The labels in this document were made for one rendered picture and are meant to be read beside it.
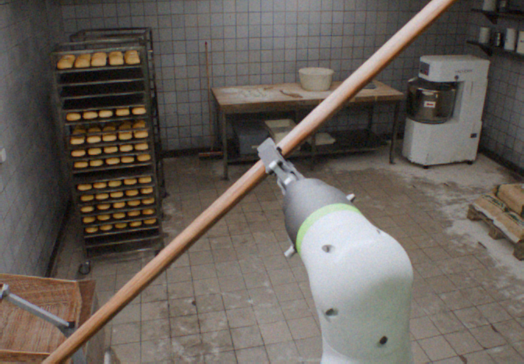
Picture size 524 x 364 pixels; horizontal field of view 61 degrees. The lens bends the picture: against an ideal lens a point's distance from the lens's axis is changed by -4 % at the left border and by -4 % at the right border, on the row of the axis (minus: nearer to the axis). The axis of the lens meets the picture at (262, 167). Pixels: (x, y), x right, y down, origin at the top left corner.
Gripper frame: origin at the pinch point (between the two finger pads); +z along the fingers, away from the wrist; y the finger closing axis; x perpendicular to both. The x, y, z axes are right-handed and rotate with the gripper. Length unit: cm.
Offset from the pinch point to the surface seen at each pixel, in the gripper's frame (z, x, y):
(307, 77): 443, 60, 175
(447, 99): 379, 161, 287
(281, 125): 473, -1, 209
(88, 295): 152, -142, 60
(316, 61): 493, 88, 187
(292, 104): 409, 24, 171
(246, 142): 426, -43, 175
